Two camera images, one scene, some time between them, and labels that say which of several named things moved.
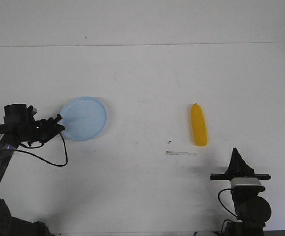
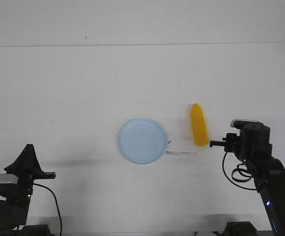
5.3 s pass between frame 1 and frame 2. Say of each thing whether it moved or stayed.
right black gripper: moved
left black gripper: moved
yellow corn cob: stayed
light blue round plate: moved
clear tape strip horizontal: stayed
